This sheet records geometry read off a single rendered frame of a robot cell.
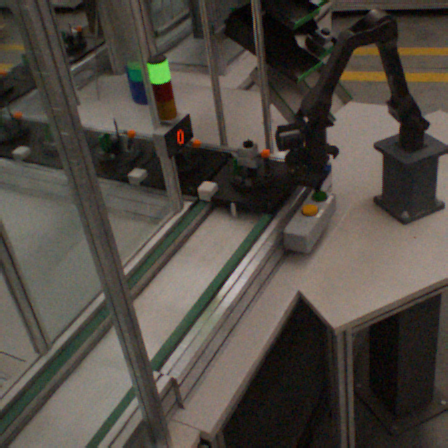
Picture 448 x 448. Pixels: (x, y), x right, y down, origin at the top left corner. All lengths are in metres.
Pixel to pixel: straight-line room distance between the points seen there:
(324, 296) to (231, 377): 0.33
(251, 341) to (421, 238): 0.57
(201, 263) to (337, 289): 0.36
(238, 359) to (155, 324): 0.22
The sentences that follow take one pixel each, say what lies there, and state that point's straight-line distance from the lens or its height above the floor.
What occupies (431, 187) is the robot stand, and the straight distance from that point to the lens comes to 1.89.
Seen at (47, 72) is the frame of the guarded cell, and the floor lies 1.70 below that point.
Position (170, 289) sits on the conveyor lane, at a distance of 1.65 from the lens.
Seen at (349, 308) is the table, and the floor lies 0.86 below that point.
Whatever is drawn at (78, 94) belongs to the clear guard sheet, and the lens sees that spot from 1.46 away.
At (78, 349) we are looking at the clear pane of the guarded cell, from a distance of 1.04.
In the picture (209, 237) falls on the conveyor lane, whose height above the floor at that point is 0.92.
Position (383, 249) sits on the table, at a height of 0.86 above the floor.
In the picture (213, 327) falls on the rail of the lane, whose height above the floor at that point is 0.96.
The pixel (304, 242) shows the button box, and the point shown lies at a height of 0.94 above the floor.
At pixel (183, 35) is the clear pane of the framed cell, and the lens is 2.92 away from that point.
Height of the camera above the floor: 1.99
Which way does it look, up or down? 35 degrees down
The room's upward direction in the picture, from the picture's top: 9 degrees counter-clockwise
